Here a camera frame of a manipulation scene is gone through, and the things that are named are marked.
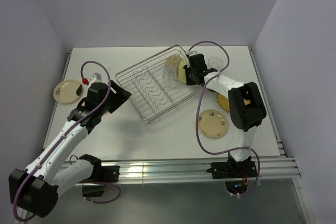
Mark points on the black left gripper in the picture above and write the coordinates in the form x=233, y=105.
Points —
x=119, y=97

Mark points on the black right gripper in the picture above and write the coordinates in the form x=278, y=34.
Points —
x=189, y=82

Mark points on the pale yellow mug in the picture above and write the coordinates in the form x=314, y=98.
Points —
x=181, y=76

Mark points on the clear faceted drinking glass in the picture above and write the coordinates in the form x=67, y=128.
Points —
x=169, y=74

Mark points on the white ceramic bowl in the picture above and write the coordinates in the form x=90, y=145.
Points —
x=173, y=60

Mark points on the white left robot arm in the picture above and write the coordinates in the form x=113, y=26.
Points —
x=37, y=188

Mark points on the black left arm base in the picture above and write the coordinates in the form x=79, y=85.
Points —
x=103, y=174

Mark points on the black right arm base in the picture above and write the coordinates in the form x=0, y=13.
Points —
x=235, y=174

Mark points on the clear glass near rack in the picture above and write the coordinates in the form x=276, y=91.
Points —
x=215, y=62

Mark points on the yellow woven pattern plate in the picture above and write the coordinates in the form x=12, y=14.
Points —
x=223, y=102

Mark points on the cream floral plate right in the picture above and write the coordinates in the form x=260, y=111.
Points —
x=212, y=123

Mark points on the cream floral plate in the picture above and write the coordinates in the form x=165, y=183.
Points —
x=212, y=123
x=67, y=91

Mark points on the cream floral plate left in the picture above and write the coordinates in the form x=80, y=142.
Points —
x=67, y=91

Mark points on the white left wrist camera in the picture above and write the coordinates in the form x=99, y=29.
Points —
x=96, y=77

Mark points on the metal wire dish rack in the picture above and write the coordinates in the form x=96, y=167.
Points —
x=151, y=97

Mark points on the aluminium table front rail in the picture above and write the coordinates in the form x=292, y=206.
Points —
x=191, y=170

